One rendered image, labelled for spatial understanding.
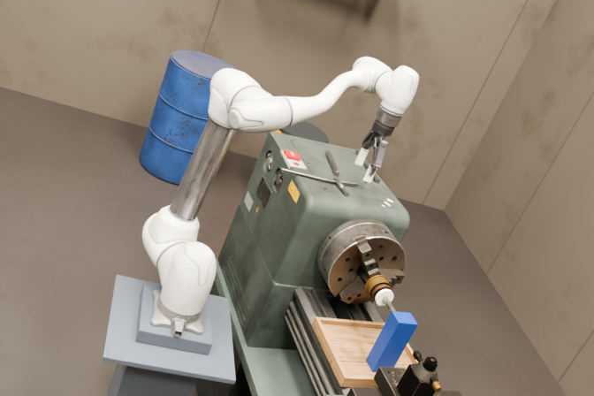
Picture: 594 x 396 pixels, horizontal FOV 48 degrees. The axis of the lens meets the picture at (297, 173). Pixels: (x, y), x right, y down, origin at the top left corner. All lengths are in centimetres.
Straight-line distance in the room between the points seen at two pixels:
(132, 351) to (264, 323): 66
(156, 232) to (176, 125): 243
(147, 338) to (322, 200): 80
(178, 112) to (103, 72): 104
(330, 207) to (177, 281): 65
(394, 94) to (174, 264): 95
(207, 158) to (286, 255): 55
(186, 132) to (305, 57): 133
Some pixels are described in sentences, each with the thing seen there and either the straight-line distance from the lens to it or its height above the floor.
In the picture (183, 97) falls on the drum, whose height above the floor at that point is 66.
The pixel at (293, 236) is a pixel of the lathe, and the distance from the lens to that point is 252.
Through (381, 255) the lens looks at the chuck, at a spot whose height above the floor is 116.
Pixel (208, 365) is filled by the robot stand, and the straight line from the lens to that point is 233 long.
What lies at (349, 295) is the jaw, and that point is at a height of 99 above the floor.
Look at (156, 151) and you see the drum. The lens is 488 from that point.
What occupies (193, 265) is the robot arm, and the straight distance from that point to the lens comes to 221.
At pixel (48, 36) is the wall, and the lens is 553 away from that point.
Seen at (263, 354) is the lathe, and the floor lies 54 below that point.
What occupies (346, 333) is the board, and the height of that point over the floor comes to 89.
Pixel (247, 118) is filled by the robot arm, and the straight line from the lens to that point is 202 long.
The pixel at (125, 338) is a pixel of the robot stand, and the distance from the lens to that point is 232.
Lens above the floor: 226
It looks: 23 degrees down
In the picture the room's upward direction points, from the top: 23 degrees clockwise
